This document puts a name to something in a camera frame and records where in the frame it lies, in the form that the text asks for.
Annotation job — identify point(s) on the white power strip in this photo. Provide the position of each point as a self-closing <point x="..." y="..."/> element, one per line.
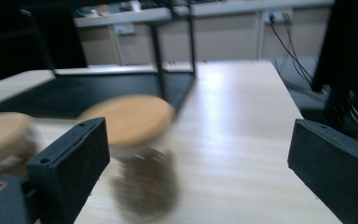
<point x="279" y="16"/>

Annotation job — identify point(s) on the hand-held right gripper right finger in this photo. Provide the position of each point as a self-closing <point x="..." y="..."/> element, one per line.
<point x="338" y="168"/>

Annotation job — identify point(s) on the beige desk with power strip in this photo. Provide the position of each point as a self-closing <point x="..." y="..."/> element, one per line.
<point x="304" y="34"/>

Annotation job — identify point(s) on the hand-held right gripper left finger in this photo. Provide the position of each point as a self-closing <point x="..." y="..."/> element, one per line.
<point x="71" y="161"/>

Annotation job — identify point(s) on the glass jar with wooden lid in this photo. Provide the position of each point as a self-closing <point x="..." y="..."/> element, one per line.
<point x="0" y="133"/>
<point x="130" y="121"/>

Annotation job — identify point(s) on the black metal shelf rack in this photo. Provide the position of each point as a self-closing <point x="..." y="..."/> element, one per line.
<point x="74" y="90"/>

